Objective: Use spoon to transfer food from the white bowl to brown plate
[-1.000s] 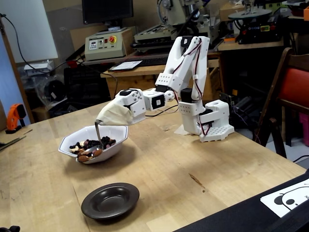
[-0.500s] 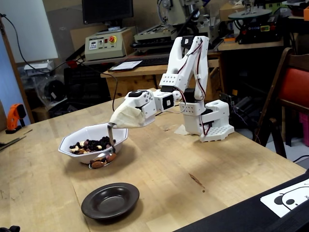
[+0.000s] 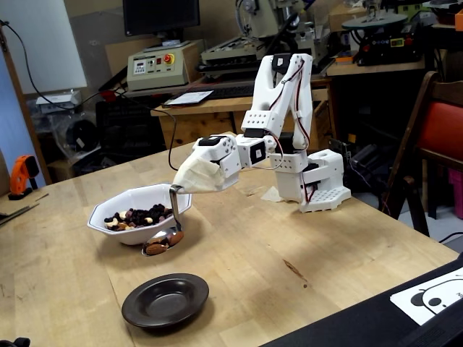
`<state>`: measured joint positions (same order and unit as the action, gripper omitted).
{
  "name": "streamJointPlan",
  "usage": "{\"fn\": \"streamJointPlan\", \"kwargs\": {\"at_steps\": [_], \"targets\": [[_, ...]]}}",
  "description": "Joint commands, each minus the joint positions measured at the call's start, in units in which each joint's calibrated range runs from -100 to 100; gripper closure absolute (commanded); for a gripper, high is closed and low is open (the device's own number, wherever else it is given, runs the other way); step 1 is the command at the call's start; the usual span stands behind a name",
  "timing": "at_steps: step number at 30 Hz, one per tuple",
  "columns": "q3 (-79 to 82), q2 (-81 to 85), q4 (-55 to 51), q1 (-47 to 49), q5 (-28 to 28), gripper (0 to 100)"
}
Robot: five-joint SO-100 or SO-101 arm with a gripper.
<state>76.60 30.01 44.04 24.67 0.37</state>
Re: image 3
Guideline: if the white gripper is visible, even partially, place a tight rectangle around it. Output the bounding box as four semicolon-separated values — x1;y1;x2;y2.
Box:
191;135;242;189

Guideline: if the metal spoon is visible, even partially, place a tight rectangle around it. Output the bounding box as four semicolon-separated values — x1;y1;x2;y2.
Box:
142;184;185;257

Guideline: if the white octagonal bowl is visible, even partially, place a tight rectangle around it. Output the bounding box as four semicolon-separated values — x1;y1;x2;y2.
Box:
87;183;193;246

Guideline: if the brown plate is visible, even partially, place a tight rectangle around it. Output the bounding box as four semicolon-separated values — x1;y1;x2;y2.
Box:
121;273;211;329

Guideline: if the beige masking tape wrap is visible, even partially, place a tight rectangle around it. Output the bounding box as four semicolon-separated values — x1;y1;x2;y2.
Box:
172;157;226;195

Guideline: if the wooden workbench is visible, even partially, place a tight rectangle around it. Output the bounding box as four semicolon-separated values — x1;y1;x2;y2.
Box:
150;77;337;153

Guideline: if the white printed paper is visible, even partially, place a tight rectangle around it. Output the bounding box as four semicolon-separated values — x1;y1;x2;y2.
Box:
161;90;215;108

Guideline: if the black keyboard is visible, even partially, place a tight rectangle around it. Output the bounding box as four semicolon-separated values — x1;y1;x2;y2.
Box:
191;85;256;101

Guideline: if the beige tape sheet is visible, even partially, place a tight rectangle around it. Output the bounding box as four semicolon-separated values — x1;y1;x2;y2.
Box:
260;187;285;203

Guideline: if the black plastic crate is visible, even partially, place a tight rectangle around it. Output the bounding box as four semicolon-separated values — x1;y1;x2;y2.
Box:
95;99;163;153

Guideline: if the nut and fruit mix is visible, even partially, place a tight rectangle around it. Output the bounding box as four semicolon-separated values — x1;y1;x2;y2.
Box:
103;204;174;231

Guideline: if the beige control box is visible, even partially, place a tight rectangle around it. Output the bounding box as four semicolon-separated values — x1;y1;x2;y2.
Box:
127;39;205;92

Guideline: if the clear bag black disc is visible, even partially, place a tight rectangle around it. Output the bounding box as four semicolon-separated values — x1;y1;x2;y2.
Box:
54;111;102;160

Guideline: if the black controller board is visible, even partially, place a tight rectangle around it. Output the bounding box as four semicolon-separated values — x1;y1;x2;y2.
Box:
328;138;352;160

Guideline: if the beige milling machine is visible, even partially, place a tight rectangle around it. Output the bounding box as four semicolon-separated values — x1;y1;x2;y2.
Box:
197;0;336;77

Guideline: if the black computer monitor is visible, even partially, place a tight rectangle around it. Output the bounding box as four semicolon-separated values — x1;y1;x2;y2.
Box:
122;0;202;46

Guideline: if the small white box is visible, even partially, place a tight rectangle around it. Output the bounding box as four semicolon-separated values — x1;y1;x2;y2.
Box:
35;92;82;115

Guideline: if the orange black tool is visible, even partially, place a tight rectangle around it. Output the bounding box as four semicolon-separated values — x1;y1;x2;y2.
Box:
7;155;40;201

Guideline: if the wooden shelf board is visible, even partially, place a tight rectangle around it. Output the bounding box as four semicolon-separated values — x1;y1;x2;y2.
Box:
327;59;428;77

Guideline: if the plain cardboard box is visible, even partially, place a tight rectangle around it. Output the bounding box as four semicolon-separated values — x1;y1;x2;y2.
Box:
328;3;366;33

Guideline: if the white board panel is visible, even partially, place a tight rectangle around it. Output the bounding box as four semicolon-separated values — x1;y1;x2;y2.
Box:
0;0;88;95

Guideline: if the thin metal strip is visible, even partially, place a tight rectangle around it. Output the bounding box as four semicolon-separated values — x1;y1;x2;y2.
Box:
0;202;41;226

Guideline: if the black scroll saw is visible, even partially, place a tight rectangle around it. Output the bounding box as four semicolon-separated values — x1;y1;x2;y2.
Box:
341;12;426;67

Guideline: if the black laptop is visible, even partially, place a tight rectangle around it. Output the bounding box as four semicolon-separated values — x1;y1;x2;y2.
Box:
260;252;463;347

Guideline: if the wooden chair red cushion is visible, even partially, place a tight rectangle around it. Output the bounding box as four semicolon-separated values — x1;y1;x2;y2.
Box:
379;71;463;238

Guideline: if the pink bin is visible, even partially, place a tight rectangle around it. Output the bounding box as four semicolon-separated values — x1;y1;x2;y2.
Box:
448;168;463;220

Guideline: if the white panda sticker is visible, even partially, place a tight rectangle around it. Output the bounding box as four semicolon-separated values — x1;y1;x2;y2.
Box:
389;267;463;326

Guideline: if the brown wooden post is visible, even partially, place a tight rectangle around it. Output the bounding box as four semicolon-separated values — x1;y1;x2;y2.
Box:
0;25;54;185

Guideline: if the black hanging cable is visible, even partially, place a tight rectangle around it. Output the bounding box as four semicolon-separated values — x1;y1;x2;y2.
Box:
0;20;120;111

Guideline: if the black floor cable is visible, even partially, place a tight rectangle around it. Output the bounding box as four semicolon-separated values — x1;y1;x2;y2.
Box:
438;231;463;244

